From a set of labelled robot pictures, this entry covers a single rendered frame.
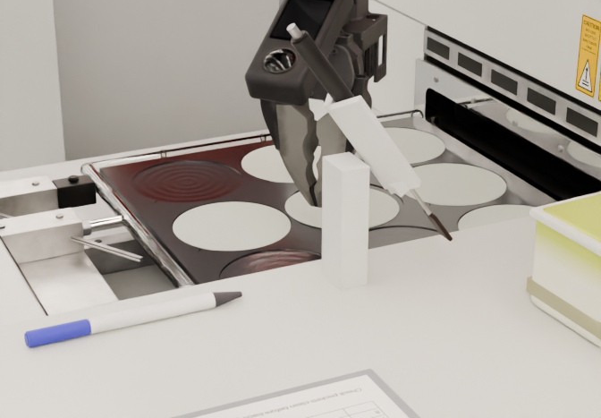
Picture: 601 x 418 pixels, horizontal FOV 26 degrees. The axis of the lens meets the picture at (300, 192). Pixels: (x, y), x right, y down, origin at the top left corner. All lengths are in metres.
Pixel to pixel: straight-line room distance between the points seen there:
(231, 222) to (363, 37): 0.20
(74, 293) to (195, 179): 0.21
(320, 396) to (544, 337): 0.16
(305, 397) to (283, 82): 0.29
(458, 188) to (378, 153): 0.36
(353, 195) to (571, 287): 0.15
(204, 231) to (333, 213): 0.27
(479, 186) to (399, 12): 0.34
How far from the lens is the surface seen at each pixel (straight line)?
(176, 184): 1.19
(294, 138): 1.05
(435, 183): 1.20
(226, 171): 1.22
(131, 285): 1.19
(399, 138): 1.30
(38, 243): 1.10
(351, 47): 1.01
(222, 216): 1.12
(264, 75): 0.95
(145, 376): 0.77
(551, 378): 0.77
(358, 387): 0.74
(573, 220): 0.81
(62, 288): 1.06
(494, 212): 1.14
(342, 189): 0.82
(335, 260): 0.85
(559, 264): 0.81
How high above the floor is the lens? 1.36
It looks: 23 degrees down
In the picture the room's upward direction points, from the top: straight up
